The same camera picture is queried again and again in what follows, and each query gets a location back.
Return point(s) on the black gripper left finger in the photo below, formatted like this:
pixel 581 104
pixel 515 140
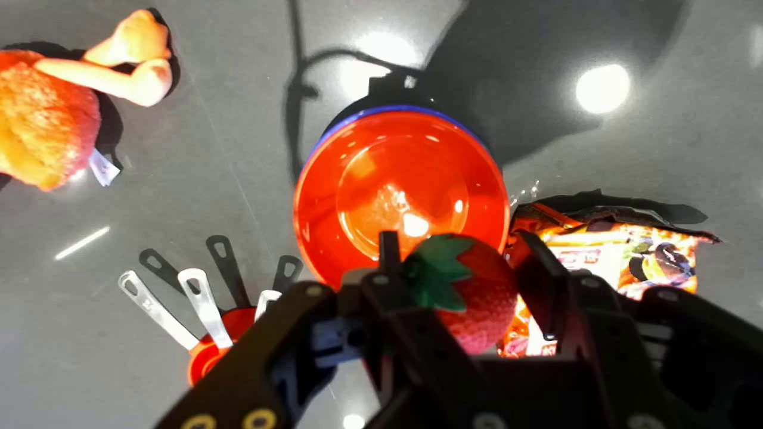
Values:
pixel 422 375

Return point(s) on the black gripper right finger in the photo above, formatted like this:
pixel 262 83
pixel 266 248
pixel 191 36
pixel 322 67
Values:
pixel 581 310

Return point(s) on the red toy strawberry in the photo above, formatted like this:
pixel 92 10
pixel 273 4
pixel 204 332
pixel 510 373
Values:
pixel 466 285

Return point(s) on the red bowl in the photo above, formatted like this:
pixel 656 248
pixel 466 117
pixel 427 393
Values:
pixel 395 160

